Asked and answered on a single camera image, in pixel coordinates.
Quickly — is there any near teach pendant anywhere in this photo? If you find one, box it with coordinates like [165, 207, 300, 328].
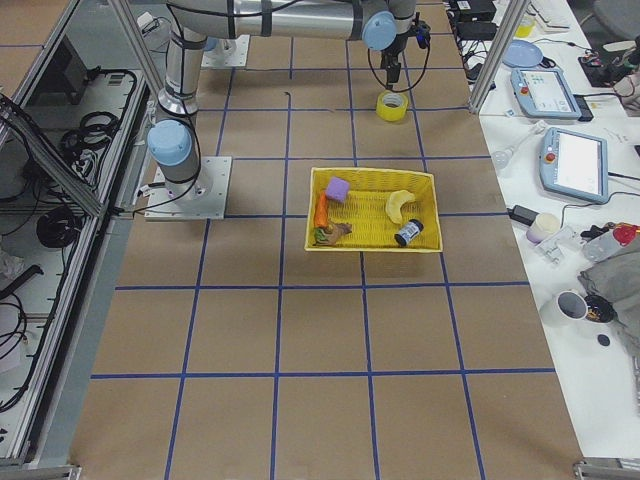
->
[539, 127, 609, 204]

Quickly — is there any small black jar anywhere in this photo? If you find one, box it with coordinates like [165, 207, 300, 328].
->
[394, 219, 424, 247]

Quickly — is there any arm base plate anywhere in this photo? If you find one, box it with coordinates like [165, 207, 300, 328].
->
[201, 35, 250, 70]
[143, 156, 232, 221]

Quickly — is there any purple foam block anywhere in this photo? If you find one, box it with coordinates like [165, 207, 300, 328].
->
[325, 176, 350, 203]

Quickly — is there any yellow tape roll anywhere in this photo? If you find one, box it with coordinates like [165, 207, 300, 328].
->
[376, 91, 408, 122]

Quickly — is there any white mug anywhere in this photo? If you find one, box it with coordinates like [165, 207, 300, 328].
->
[539, 290, 588, 327]

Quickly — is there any far teach pendant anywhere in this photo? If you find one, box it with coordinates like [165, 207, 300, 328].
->
[510, 68, 581, 120]

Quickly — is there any grey cloth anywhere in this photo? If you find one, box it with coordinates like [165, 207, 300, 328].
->
[578, 246, 639, 358]

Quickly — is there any yellow woven tray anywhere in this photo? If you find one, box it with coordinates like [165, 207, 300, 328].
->
[305, 167, 443, 253]

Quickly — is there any teach pendant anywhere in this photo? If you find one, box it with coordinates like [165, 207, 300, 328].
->
[510, 68, 581, 120]
[539, 127, 609, 204]

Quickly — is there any brown toy animal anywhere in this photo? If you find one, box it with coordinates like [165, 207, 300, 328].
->
[314, 222, 352, 246]

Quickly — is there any black power adapter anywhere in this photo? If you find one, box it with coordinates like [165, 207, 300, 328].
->
[507, 205, 539, 227]

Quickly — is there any pale croissant toy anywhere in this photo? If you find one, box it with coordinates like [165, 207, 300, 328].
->
[385, 190, 416, 225]

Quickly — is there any aluminium frame post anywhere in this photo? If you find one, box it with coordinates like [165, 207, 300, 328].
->
[469, 0, 530, 114]

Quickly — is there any orange toy carrot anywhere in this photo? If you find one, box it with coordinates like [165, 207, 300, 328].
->
[313, 190, 329, 245]

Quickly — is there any blue plate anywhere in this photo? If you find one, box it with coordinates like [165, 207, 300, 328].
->
[502, 39, 544, 68]

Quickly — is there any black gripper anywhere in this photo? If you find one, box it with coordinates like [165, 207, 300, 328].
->
[380, 42, 406, 89]

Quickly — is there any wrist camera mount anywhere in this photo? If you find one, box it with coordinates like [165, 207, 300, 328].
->
[412, 19, 431, 50]

